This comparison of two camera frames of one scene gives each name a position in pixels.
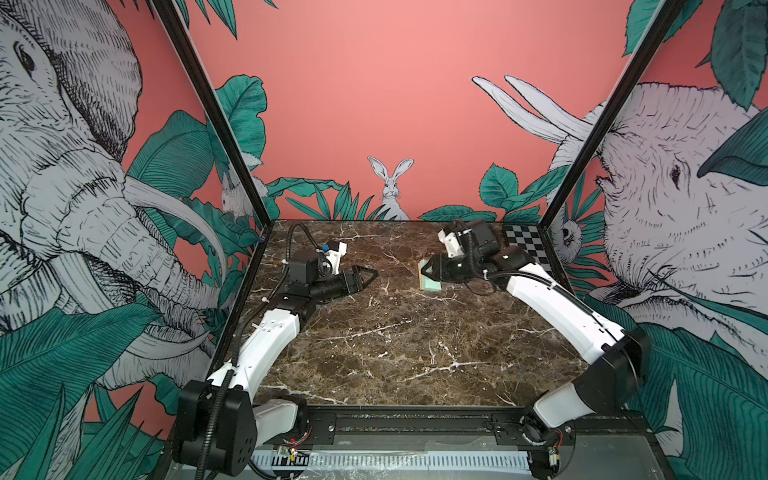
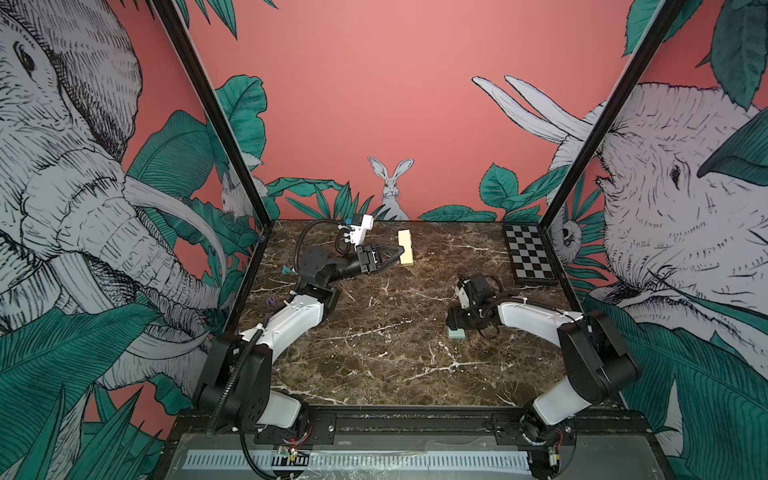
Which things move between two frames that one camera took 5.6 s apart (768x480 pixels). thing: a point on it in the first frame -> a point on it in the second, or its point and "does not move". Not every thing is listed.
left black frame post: x=245 y=169 does not move
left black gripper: x=356 y=286 -> x=368 y=260
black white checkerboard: x=531 y=238 does not move
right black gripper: x=439 y=269 -> x=454 y=319
